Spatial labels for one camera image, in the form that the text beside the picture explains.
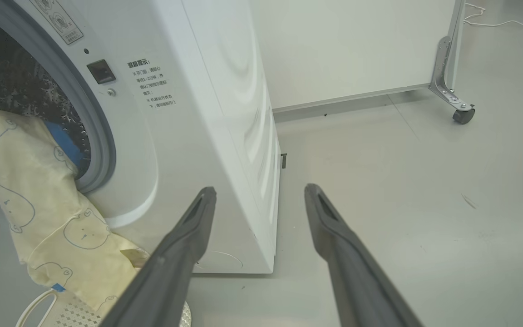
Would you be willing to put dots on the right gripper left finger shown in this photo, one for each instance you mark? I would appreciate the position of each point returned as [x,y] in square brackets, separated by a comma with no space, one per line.
[170,272]

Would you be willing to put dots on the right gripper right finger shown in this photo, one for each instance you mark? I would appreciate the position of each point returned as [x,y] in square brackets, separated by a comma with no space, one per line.
[357,281]

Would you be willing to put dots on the yellow bear print baby garment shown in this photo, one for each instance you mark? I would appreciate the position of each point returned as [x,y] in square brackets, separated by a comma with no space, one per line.
[39,190]

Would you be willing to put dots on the white front-load washing machine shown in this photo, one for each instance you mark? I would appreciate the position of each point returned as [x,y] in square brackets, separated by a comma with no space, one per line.
[189,136]

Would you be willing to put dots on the cream perforated plastic laundry basket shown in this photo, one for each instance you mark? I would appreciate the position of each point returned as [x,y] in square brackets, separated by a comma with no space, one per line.
[75,318]

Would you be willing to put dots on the grey metal leg with caster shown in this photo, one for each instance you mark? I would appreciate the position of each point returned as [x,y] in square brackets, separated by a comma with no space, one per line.
[445,68]

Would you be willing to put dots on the white partition panel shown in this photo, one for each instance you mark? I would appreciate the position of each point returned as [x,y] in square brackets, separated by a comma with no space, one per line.
[347,45]

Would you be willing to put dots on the grey warning sticker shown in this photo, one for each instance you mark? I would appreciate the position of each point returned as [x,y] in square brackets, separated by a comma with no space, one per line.
[59,20]

